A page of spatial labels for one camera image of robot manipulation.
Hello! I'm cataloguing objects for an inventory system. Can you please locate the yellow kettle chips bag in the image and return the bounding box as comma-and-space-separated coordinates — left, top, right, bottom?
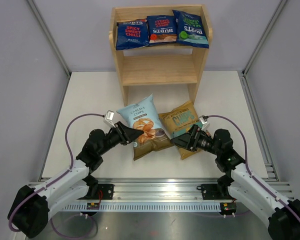
157, 100, 216, 161

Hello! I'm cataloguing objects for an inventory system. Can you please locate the aluminium frame post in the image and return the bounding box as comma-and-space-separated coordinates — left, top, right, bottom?
26, 0, 72, 78
242, 0, 289, 77

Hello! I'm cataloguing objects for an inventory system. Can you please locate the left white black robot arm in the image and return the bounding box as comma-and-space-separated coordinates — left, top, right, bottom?
7, 121, 144, 239

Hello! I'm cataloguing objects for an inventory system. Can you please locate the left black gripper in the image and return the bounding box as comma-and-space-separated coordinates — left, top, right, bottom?
97, 121, 143, 156

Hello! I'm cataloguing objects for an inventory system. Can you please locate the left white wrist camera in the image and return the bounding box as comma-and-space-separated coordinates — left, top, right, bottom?
103, 110, 115, 128

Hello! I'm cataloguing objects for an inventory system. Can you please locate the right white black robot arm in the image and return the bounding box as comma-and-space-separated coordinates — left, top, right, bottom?
171, 124, 300, 240

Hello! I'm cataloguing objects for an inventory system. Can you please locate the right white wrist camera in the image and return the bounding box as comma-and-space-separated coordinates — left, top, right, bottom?
199, 115, 210, 132

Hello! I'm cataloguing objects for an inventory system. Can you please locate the blue Burts chilli bag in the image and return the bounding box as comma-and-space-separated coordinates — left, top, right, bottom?
115, 18, 149, 51
146, 15, 177, 46

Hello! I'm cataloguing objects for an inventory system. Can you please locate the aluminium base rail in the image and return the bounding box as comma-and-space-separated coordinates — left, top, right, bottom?
23, 177, 296, 213

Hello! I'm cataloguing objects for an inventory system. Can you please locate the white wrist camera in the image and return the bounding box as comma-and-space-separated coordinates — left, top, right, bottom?
103, 110, 115, 128
199, 115, 210, 132

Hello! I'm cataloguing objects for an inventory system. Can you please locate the light blue cassava chips bag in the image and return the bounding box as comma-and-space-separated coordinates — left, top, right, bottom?
116, 94, 173, 161

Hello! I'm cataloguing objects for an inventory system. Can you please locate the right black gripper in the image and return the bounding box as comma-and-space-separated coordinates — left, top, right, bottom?
170, 124, 222, 156

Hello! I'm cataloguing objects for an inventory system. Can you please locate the right aluminium frame post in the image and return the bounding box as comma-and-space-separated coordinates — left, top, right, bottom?
242, 0, 289, 77

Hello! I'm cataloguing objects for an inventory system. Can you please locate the wooden two-tier shelf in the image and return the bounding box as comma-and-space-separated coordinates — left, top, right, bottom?
108, 4, 213, 105

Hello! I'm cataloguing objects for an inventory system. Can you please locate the blue green Burts vinegar bag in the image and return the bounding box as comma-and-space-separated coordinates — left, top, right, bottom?
172, 9, 209, 49

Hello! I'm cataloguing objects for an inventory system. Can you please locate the left aluminium frame post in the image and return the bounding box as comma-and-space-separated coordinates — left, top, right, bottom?
26, 0, 72, 78

